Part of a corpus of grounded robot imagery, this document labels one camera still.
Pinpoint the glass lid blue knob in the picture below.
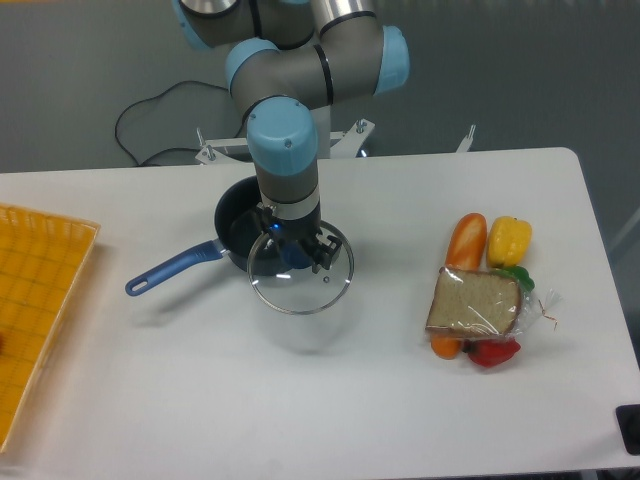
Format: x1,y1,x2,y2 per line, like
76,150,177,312
247,221,355,315

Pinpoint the yellow plastic basket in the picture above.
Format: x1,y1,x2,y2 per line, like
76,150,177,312
1,204,100,451

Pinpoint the white table leg bracket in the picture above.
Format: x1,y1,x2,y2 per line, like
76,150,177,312
456,124,476,153

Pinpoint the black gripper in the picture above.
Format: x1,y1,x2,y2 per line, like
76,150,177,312
230,202,343,274

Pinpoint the red toy bell pepper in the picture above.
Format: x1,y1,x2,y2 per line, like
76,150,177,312
462,339,521,368

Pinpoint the orange toy carrot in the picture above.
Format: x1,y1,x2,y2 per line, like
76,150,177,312
430,335,462,360

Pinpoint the yellow toy bell pepper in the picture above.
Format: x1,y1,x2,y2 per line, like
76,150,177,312
486,216,533,268

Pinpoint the black floor cable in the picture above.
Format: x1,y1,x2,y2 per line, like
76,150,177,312
114,80,250,167

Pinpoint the bagged bread slice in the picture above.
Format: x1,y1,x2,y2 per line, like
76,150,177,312
425,267,561,341

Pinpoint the dark blue saucepan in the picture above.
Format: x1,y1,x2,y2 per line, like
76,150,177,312
124,175,296,298

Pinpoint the green toy pepper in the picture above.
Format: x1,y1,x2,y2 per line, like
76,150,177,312
497,265,535,293

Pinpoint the black object at table corner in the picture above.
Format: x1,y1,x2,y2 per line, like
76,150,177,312
615,404,640,456

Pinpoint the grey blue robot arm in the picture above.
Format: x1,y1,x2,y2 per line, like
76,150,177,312
173,1,410,270

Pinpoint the orange toy baguette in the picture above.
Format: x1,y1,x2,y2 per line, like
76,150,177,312
445,213,487,270

